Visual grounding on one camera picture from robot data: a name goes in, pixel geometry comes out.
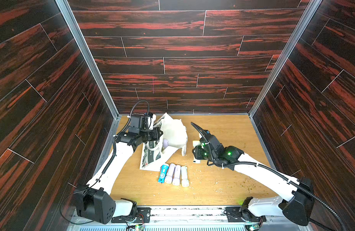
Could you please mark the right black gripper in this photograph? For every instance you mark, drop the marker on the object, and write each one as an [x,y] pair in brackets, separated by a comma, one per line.
[208,141]

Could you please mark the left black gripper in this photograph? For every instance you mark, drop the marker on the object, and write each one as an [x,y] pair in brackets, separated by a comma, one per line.
[155,136]

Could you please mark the white floral canvas tote bag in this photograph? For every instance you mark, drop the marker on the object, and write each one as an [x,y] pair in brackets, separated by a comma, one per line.
[153,154]

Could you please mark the lavender flashlight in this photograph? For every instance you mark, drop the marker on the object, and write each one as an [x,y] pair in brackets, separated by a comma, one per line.
[165,143]

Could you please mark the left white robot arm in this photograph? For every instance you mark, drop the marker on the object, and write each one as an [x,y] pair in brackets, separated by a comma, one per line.
[93,201]

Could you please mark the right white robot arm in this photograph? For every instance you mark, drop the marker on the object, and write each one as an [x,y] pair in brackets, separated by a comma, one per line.
[295,197]

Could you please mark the blue flashlight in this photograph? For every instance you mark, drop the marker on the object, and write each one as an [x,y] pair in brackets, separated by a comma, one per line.
[163,173]

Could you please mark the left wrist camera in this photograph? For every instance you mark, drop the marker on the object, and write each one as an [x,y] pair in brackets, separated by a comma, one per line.
[141,122]

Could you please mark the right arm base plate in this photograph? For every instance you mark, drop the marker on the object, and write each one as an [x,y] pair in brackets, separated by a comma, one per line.
[237,214]

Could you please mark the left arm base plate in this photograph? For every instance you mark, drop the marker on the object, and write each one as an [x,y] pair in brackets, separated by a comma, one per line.
[137,215]

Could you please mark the aluminium front rail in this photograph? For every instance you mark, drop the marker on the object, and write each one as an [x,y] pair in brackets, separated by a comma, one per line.
[172,218]

